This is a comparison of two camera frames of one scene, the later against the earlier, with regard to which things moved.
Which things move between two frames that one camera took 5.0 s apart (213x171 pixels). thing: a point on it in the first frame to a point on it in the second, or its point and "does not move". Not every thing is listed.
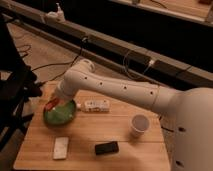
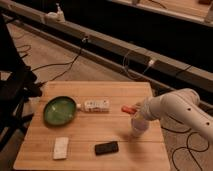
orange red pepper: x=50 y=105 to x=129 y=109
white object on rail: x=55 y=16 does not move
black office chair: x=18 y=83 does not move
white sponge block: x=61 y=148 does not move
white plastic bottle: x=95 y=106 does not move
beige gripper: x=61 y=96 to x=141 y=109
